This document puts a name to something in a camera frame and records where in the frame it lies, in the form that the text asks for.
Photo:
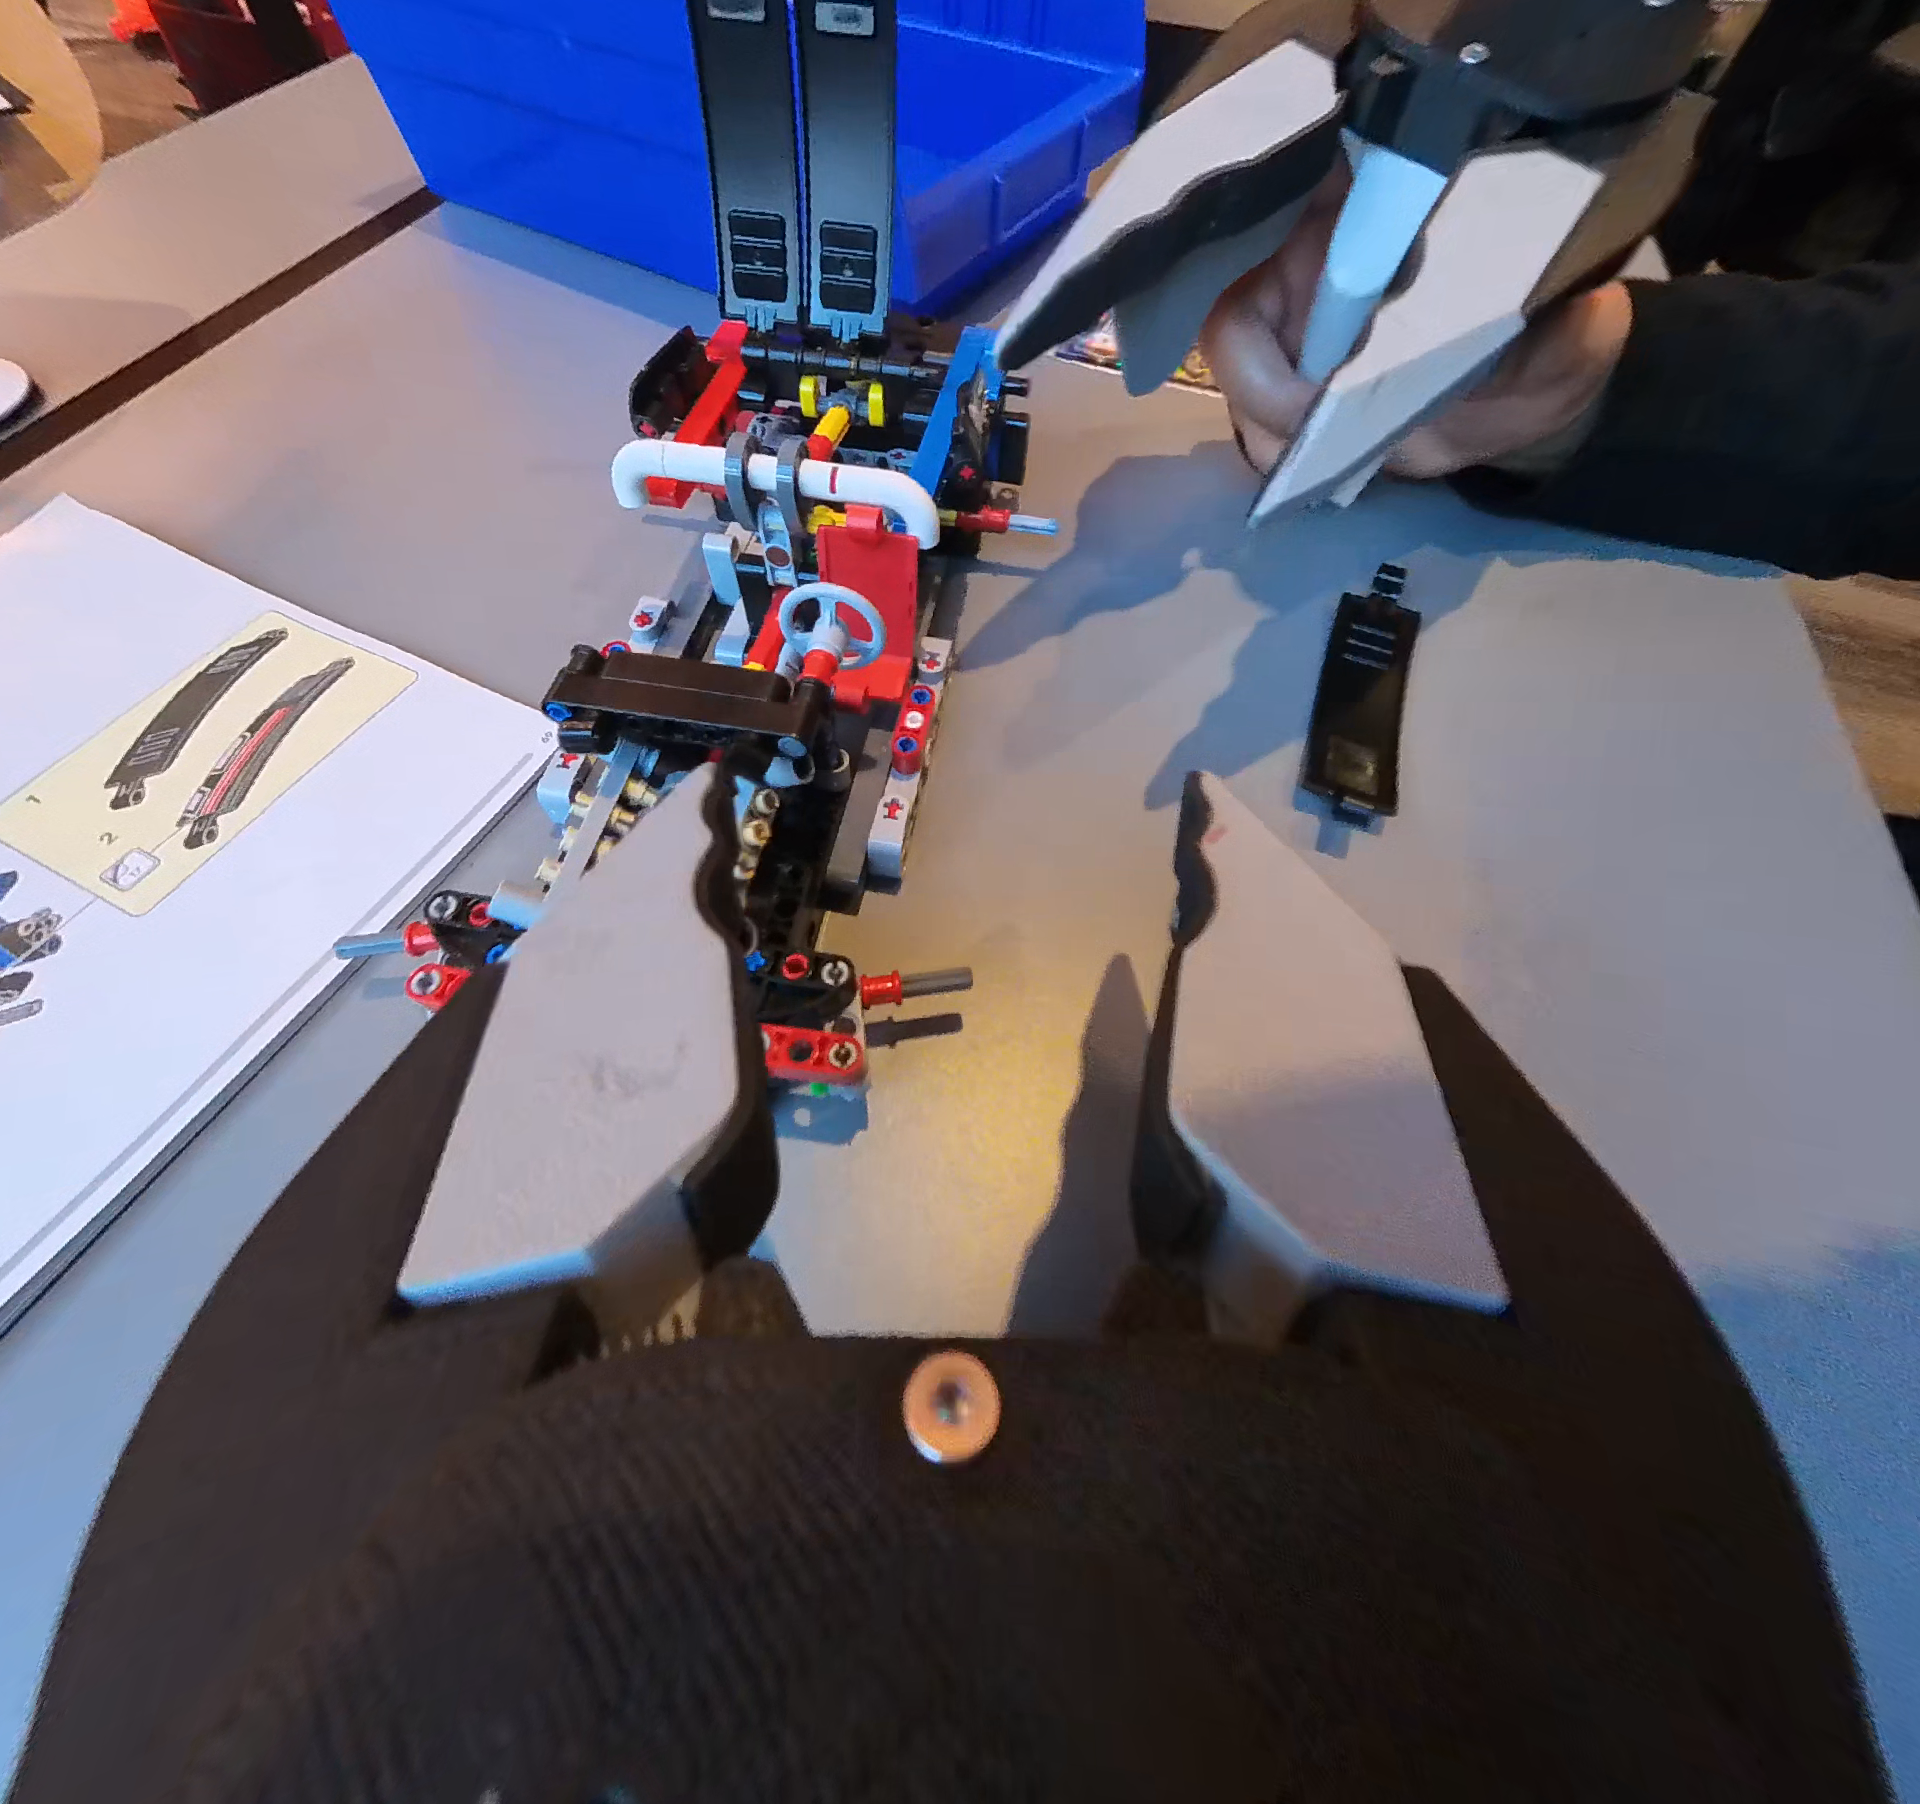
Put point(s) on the holographic sticker sheet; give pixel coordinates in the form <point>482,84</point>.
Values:
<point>1199,373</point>

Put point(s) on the person's right forearm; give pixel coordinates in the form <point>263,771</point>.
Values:
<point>1753,440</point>

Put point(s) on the toy brick car model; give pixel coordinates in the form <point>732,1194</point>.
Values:
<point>839,588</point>

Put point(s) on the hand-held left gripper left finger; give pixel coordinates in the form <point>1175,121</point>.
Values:
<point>601,1054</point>

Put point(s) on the white paper stand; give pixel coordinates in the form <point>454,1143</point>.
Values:
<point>17,391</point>

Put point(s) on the blue plastic bin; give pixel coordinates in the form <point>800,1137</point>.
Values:
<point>523,66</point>

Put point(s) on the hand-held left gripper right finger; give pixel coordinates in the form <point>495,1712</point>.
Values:
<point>1320,1083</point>

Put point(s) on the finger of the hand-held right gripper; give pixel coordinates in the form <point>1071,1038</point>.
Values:
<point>1184,183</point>
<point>1454,304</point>

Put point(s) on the instruction booklet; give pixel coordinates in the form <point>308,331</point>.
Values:
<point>225,785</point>

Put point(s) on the person's right hand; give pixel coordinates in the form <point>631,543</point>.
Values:
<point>1544,393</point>

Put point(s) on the red striped black curved panel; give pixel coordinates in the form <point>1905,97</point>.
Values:
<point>1357,695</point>

